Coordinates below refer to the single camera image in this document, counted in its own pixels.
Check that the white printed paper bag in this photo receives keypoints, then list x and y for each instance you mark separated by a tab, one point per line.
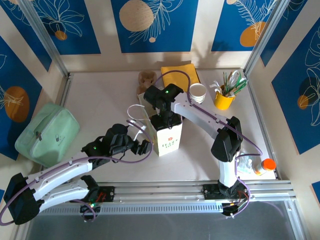
167	143

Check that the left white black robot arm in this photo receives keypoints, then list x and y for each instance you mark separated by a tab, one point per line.
57	172

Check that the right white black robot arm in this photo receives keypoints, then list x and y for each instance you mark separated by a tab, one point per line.
226	142

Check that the brown cardboard cup carrier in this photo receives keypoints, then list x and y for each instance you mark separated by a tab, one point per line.
146	77

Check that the yellow napkin stack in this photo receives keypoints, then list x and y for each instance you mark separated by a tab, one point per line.
175	71

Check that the white paper cup stack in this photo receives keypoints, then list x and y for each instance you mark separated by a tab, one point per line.
197	91

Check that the white paper sachet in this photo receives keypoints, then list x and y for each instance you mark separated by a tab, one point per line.
216	86

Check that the yellow holder cup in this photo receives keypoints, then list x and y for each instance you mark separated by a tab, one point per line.
222	102

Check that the wooden stirrer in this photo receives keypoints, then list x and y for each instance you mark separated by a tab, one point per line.
224	80

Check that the mint green zip pouch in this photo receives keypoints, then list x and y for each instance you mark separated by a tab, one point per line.
50	135

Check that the white wrapped straw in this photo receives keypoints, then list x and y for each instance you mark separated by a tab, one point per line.
233	76

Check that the clear plastic package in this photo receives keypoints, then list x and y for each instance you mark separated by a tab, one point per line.
243	162

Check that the orange capped bottle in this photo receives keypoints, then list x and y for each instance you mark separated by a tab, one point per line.
266	166

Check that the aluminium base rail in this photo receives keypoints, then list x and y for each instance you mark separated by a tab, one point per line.
160	191

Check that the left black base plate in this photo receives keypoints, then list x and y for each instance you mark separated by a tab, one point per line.
107	193

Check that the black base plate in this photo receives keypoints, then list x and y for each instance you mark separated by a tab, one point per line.
211	191
107	193

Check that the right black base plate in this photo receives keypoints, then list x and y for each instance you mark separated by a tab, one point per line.
211	191

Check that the aluminium frame post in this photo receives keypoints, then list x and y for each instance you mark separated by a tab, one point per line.
46	37
265	37

